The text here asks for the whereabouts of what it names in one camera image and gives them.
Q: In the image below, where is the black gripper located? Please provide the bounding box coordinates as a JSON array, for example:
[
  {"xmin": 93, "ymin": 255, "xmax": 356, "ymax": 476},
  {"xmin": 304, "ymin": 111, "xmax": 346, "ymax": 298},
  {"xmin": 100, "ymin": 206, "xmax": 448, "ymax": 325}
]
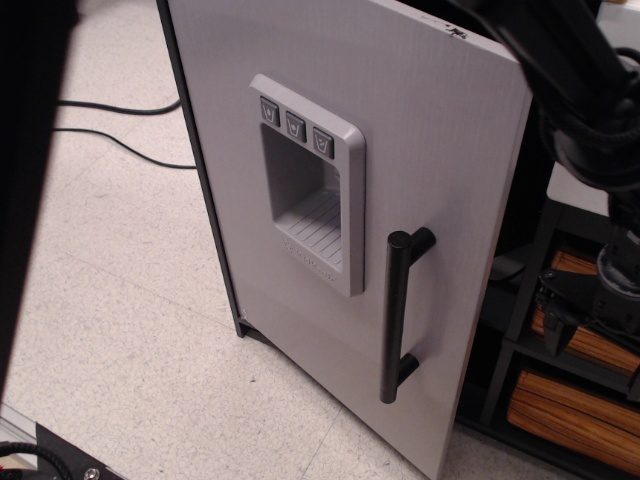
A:
[{"xmin": 537, "ymin": 245, "xmax": 639, "ymax": 356}]

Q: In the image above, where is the black bar door handle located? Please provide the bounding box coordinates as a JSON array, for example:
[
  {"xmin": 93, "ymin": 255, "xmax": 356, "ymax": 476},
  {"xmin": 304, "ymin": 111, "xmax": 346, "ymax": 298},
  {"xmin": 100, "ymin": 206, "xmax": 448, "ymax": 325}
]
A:
[{"xmin": 379, "ymin": 227, "xmax": 437, "ymax": 405}]

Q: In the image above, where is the grey toy fridge door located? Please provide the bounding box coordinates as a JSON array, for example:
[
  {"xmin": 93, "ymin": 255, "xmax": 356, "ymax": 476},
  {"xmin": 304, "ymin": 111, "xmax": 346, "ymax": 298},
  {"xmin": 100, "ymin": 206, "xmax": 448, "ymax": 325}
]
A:
[{"xmin": 166, "ymin": 0, "xmax": 533, "ymax": 480}]

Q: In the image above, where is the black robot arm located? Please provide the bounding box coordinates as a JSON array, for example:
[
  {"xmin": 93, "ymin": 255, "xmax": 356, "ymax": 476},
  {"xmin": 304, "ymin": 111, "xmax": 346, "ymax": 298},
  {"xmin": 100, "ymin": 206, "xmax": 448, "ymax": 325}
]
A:
[{"xmin": 456, "ymin": 1, "xmax": 639, "ymax": 356}]

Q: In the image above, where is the dark grey fridge cabinet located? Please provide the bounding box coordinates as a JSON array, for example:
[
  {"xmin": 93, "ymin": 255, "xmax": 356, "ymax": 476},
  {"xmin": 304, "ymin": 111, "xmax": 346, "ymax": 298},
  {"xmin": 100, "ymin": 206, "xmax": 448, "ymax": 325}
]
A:
[{"xmin": 155, "ymin": 0, "xmax": 601, "ymax": 436}]

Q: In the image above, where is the upper wooden drawer box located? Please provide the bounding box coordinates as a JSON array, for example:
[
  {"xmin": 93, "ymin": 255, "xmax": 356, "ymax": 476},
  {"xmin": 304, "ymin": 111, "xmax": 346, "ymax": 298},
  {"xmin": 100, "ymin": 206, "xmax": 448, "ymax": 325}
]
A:
[{"xmin": 550, "ymin": 250, "xmax": 639, "ymax": 377}]

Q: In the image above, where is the dark grey shelf unit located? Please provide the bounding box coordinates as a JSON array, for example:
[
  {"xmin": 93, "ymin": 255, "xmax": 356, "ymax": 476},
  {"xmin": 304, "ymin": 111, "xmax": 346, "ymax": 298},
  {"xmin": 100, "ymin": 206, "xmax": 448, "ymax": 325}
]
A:
[{"xmin": 457, "ymin": 201, "xmax": 639, "ymax": 479}]

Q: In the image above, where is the grey water dispenser panel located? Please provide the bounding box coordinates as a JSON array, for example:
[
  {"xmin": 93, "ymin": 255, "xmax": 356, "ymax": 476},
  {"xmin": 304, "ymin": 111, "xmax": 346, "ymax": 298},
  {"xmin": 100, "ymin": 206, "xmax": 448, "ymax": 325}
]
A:
[{"xmin": 249, "ymin": 74, "xmax": 366, "ymax": 297}]

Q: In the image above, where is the white counter panel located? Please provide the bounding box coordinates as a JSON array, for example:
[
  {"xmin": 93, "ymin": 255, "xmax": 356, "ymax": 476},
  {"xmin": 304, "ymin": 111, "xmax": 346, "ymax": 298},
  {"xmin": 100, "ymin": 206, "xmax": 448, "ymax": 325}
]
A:
[{"xmin": 547, "ymin": 1, "xmax": 640, "ymax": 217}]

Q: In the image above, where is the yellow handled toy knife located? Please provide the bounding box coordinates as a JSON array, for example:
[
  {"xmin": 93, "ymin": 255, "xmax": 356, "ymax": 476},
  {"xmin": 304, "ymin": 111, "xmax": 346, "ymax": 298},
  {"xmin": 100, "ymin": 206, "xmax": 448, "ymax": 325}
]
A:
[{"xmin": 489, "ymin": 248, "xmax": 528, "ymax": 282}]

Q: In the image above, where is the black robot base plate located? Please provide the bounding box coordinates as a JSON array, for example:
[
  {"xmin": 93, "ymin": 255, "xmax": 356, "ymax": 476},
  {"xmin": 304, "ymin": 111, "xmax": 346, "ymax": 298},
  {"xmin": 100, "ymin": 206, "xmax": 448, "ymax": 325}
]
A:
[{"xmin": 35, "ymin": 423, "xmax": 123, "ymax": 480}]

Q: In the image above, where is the upper black floor cable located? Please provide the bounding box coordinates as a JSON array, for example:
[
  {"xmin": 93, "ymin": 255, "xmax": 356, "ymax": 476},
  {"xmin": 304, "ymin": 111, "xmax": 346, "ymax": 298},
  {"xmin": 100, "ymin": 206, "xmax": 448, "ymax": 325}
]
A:
[{"xmin": 55, "ymin": 97, "xmax": 182, "ymax": 116}]

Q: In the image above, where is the black floor cable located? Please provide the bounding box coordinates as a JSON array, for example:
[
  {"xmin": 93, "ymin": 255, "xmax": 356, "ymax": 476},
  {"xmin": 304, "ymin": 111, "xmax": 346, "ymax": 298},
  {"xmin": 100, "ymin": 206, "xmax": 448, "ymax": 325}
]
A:
[
  {"xmin": 55, "ymin": 97, "xmax": 182, "ymax": 116},
  {"xmin": 51, "ymin": 127, "xmax": 196, "ymax": 170}
]

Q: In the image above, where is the lower black floor cable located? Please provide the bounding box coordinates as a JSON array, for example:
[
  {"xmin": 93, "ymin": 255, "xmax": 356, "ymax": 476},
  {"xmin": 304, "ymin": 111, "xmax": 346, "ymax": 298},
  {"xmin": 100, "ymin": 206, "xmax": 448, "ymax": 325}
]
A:
[{"xmin": 51, "ymin": 127, "xmax": 196, "ymax": 170}]

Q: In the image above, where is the black braided cable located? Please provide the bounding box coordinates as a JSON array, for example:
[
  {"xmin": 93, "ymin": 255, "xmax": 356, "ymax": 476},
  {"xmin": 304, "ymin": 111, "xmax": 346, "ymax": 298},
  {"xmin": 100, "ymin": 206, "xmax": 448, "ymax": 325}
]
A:
[{"xmin": 0, "ymin": 439, "xmax": 66, "ymax": 480}]

